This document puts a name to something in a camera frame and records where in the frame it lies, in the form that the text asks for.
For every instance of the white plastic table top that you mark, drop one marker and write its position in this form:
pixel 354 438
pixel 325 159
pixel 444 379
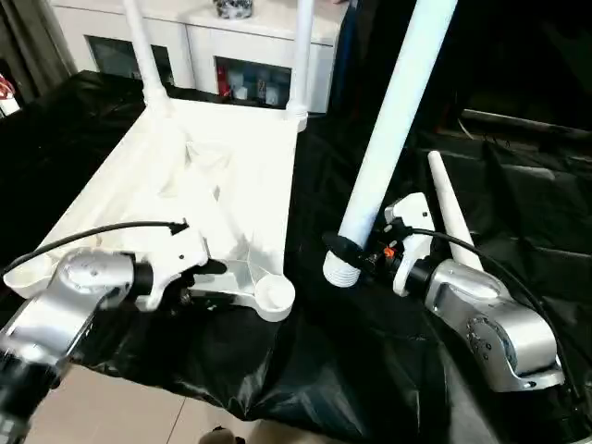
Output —
pixel 208 185

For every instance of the white plastic table leg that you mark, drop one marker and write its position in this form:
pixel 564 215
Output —
pixel 300 60
pixel 145 55
pixel 451 208
pixel 398 115

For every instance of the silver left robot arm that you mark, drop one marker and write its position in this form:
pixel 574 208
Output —
pixel 69 296

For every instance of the black plastic mat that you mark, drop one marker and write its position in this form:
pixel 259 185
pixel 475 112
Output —
pixel 347 361

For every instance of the red carton behind glass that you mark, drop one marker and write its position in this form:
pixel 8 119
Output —
pixel 222 81

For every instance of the white glass-door cabinet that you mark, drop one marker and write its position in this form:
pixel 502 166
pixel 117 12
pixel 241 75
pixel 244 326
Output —
pixel 208 37

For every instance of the grey object on cabinet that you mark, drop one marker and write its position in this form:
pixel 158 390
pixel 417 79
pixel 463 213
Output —
pixel 233 8

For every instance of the red and white bag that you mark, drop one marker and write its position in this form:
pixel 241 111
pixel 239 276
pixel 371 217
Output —
pixel 8 94

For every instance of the grey curtain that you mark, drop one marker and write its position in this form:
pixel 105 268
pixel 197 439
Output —
pixel 32 41

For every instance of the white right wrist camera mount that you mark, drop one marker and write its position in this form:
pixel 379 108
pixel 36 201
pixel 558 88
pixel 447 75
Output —
pixel 411 231

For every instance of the blue vertical post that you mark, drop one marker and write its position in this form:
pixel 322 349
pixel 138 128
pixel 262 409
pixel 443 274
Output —
pixel 344 51

